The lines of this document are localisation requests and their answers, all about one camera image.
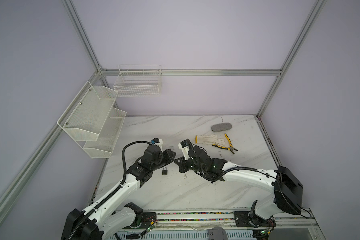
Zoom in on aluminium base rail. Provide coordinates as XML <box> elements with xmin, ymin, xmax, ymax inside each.
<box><xmin>71</xmin><ymin>209</ymin><xmax>322</xmax><ymax>232</ymax></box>

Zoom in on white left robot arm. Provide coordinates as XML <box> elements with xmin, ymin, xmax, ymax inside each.
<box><xmin>61</xmin><ymin>138</ymin><xmax>176</xmax><ymax>240</ymax></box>

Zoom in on aluminium frame corner post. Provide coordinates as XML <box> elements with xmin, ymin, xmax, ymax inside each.
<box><xmin>256</xmin><ymin>0</ymin><xmax>327</xmax><ymax>119</ymax></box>

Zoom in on grey fabric glasses case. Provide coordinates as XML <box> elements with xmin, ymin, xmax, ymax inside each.
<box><xmin>211</xmin><ymin>123</ymin><xmax>233</xmax><ymax>133</ymax></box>

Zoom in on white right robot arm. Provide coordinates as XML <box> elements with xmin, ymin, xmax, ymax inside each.
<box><xmin>175</xmin><ymin>145</ymin><xmax>304</xmax><ymax>228</ymax></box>

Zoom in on white wire basket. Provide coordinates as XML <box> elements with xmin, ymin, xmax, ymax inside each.
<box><xmin>113</xmin><ymin>65</ymin><xmax>162</xmax><ymax>97</ymax></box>

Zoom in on white work glove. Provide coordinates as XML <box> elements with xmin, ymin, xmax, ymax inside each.
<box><xmin>195</xmin><ymin>135</ymin><xmax>225</xmax><ymax>147</ymax></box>

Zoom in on yellow black pliers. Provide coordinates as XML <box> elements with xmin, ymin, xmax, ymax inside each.
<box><xmin>212</xmin><ymin>133</ymin><xmax>239</xmax><ymax>155</ymax></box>

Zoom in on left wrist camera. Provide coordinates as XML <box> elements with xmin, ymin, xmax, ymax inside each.
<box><xmin>150</xmin><ymin>138</ymin><xmax>163</xmax><ymax>151</ymax></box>

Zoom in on white mesh two-tier shelf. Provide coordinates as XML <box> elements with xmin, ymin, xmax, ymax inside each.
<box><xmin>57</xmin><ymin>82</ymin><xmax>126</xmax><ymax>159</ymax></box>

